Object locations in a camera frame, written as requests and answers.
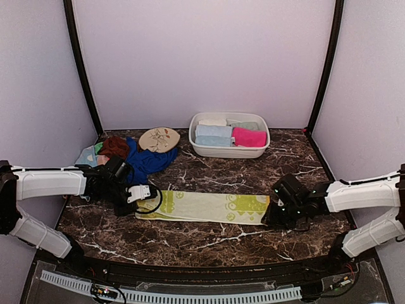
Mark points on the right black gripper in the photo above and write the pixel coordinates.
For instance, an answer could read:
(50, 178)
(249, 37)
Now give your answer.
(272, 219)

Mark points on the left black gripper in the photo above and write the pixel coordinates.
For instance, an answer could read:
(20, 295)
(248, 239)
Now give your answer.
(120, 211)

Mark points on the yellow green patterned towel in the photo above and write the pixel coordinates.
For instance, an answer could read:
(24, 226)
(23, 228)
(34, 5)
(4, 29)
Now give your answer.
(243, 209)

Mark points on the pink towel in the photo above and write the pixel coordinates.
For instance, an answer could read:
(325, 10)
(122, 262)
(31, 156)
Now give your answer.
(249, 138)

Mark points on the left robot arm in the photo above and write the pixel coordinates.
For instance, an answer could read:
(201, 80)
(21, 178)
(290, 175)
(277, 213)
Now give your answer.
(18, 184)

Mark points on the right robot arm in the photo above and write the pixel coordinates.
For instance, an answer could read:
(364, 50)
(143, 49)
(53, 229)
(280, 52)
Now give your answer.
(337, 196)

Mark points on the light blue crumpled towel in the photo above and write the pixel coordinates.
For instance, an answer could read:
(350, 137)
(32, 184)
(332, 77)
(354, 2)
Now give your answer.
(89, 157)

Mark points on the brown towel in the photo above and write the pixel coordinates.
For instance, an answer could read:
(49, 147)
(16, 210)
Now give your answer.
(115, 146)

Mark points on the white plastic tub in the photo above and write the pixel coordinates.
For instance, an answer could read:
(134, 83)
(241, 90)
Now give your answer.
(233, 151)

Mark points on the green rolled towel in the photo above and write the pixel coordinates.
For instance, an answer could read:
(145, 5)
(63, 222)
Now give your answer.
(251, 126)

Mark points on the light blue rolled towel back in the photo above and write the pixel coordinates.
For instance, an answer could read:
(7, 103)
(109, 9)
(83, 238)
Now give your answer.
(213, 131)

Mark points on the light blue rolled towel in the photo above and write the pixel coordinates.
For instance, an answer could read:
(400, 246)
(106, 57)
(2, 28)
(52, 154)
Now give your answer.
(214, 141)
(213, 131)

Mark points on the light blue rolled towel front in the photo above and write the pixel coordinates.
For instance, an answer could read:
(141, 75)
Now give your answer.
(214, 141)

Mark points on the white rolled towel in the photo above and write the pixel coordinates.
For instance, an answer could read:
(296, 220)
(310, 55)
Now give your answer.
(213, 122)

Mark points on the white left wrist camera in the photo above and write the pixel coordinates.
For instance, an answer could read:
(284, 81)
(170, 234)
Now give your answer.
(140, 192)

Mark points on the black front rail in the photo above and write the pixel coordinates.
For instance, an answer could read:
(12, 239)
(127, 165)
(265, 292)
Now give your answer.
(219, 261)

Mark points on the white slotted cable duct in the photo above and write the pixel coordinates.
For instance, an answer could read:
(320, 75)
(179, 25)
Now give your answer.
(108, 294)

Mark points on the black left frame post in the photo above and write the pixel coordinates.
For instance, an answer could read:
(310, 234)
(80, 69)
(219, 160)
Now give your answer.
(80, 65)

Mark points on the black frame post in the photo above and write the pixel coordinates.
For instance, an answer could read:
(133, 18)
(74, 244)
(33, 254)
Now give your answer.
(327, 67)
(80, 65)

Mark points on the black right frame post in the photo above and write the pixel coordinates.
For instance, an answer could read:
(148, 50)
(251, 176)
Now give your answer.
(327, 67)

